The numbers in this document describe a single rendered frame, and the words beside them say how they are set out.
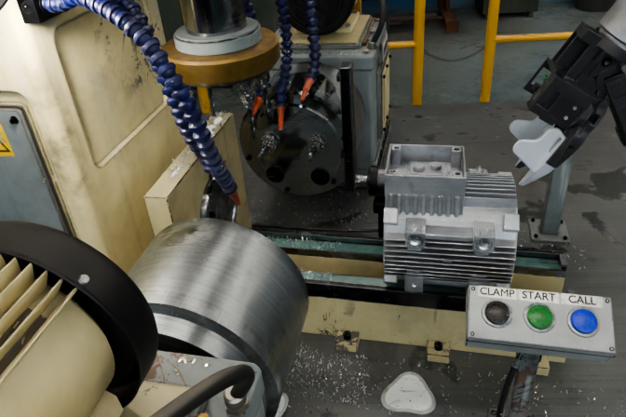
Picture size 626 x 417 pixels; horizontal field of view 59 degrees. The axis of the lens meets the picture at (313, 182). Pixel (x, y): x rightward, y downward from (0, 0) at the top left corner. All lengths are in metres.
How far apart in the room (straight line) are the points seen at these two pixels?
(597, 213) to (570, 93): 0.73
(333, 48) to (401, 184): 0.56
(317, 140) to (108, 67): 0.41
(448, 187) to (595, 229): 0.60
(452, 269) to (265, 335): 0.35
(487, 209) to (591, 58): 0.27
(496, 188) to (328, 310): 0.36
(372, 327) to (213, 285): 0.44
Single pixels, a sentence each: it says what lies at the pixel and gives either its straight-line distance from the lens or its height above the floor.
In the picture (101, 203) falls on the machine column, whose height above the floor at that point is 1.12.
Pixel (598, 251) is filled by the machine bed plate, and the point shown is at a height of 0.80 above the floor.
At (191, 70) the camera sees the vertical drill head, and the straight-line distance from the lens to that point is 0.80.
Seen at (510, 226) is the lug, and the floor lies 1.08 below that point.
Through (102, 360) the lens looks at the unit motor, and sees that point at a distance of 0.45.
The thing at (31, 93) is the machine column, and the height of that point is 1.32.
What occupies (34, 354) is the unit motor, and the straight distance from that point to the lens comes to 0.41.
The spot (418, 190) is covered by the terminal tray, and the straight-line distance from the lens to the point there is 0.85.
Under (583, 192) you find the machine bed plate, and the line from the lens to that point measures 1.51.
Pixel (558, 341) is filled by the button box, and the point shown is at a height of 1.05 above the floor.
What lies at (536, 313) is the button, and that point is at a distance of 0.75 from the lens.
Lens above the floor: 1.59
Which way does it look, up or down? 32 degrees down
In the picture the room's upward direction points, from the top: 5 degrees counter-clockwise
